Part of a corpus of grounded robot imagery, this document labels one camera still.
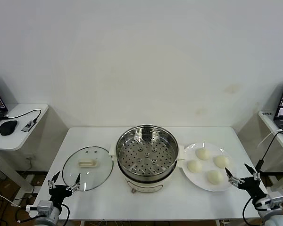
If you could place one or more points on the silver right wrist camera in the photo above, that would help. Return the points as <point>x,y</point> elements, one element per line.
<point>277,201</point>

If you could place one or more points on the white steamed baozi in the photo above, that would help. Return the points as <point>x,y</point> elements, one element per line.
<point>202,154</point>
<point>214,176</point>
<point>221,161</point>
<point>194,166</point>

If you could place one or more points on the stainless steel steamer basket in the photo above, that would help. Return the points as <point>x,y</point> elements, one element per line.
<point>165,150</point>

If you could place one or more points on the black computer mouse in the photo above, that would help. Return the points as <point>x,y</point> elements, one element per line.
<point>8,127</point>

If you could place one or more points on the small grey usb hub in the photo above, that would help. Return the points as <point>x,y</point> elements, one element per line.
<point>28,126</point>

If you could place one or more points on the round glass pot lid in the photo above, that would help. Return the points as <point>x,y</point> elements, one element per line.
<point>89,179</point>

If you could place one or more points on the white round plate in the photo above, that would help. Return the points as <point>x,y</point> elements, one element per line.
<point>202,181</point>

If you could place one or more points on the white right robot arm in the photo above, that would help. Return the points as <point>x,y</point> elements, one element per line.
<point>273,219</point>

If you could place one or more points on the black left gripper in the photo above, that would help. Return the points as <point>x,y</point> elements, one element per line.
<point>59,193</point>

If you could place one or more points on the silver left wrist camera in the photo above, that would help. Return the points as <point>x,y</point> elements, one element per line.
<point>43,207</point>

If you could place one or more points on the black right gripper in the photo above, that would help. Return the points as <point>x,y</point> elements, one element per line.
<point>252,187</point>

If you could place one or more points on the cream electric cooker pot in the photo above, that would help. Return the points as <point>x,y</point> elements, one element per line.
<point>146,183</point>

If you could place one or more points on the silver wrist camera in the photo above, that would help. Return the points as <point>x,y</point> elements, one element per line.
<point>277,201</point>
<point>43,207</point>

